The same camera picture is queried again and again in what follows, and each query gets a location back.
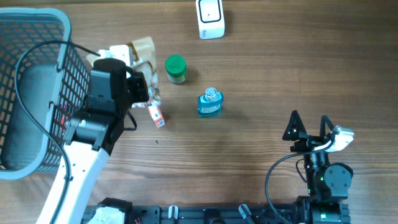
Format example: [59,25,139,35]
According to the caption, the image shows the red white small packet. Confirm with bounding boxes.
[148,106,165,128]

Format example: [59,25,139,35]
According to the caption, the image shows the green lid jar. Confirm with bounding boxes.
[165,55,187,84]

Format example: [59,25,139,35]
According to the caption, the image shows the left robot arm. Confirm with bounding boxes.
[37,58,149,223]

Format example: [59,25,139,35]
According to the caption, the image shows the blue Listerine mouthwash bottle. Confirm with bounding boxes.
[197,87,224,117]

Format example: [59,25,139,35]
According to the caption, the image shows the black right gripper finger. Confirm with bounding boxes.
[320,115,335,137]
[282,110,307,141]

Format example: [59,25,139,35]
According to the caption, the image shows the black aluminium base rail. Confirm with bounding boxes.
[80,203,351,224]

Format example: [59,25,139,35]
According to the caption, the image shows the brown Pantree snack pouch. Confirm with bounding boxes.
[86,36,161,108]

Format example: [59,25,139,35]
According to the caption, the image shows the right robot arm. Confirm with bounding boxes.
[282,110,354,224]

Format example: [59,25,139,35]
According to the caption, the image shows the black red hex wrench pack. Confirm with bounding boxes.
[52,103,74,144]

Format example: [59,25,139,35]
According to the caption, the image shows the white barcode scanner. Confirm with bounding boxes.
[195,0,225,40]

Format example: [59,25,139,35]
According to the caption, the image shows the grey plastic mesh basket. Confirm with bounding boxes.
[1,7,90,180]

